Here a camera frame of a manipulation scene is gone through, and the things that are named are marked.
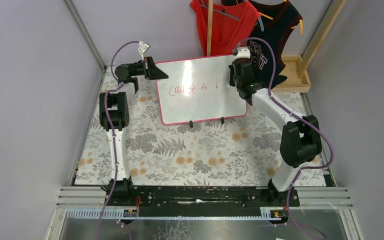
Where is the pink framed whiteboard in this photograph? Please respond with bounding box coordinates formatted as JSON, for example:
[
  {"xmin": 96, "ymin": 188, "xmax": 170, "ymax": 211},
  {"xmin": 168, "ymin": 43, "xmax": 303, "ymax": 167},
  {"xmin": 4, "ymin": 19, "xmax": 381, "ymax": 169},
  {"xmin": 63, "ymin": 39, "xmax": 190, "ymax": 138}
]
[{"xmin": 156, "ymin": 55, "xmax": 248, "ymax": 125}]

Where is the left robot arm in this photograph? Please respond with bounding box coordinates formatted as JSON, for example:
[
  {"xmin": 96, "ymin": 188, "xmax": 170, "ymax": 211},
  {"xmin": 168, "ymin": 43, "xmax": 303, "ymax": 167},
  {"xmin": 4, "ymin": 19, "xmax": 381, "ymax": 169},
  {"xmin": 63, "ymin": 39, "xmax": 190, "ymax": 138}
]
[{"xmin": 99, "ymin": 56, "xmax": 169, "ymax": 200}]

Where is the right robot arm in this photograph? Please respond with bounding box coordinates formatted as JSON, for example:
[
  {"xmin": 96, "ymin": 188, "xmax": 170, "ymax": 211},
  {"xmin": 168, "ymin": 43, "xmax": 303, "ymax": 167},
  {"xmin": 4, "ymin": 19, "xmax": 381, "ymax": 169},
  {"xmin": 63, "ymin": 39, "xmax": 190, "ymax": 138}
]
[{"xmin": 229, "ymin": 57, "xmax": 322, "ymax": 192}]

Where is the dark navy jersey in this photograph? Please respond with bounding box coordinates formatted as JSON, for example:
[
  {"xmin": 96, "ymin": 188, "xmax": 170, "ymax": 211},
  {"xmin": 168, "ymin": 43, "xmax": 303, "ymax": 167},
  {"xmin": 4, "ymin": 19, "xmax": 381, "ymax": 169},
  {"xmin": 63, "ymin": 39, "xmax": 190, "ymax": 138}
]
[{"xmin": 221, "ymin": 0, "xmax": 304, "ymax": 90}]

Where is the wooden clothes rack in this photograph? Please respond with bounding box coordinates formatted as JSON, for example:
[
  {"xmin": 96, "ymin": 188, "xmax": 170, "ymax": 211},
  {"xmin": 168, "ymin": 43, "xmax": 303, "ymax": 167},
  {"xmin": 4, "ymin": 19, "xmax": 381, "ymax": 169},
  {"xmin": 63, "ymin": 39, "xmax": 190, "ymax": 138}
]
[{"xmin": 206, "ymin": 0, "xmax": 348, "ymax": 94}]

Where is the red tank top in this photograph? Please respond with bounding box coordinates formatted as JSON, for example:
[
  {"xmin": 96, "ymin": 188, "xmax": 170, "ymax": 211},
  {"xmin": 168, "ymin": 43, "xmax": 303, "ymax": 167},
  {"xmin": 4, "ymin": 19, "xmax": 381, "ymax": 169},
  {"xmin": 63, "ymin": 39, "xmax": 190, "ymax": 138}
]
[{"xmin": 189, "ymin": 0, "xmax": 261, "ymax": 56}]

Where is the floral table mat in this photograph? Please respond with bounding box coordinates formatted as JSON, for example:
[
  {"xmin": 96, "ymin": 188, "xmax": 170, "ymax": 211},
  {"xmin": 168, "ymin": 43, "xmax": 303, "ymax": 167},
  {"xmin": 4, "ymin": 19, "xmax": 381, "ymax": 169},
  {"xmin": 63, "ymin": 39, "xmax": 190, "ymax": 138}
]
[{"xmin": 74, "ymin": 66, "xmax": 327, "ymax": 187}]

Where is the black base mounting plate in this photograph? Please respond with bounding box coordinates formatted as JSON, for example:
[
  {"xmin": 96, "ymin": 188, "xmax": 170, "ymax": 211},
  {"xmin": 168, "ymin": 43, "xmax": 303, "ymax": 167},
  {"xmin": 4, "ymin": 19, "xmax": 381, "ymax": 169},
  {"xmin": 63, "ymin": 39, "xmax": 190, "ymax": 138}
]
[{"xmin": 107, "ymin": 185, "xmax": 300, "ymax": 216}]

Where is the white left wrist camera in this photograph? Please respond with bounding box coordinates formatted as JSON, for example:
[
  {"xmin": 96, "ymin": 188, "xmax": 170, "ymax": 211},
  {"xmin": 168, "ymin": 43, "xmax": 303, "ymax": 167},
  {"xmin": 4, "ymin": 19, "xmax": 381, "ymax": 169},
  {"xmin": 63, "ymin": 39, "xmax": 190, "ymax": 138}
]
[{"xmin": 138, "ymin": 41, "xmax": 150, "ymax": 60}]

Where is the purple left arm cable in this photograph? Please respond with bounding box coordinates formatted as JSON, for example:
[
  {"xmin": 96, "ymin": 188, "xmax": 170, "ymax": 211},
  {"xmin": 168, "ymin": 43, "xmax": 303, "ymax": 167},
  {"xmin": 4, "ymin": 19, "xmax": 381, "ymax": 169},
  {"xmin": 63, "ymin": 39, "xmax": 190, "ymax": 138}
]
[{"xmin": 95, "ymin": 40, "xmax": 141, "ymax": 240}]

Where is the white slotted cable duct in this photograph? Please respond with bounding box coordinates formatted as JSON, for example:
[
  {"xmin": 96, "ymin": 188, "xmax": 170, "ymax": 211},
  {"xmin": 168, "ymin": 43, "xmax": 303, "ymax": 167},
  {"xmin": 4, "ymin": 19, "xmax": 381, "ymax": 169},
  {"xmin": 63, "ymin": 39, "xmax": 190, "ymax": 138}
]
[{"xmin": 66, "ymin": 208, "xmax": 282, "ymax": 222}]

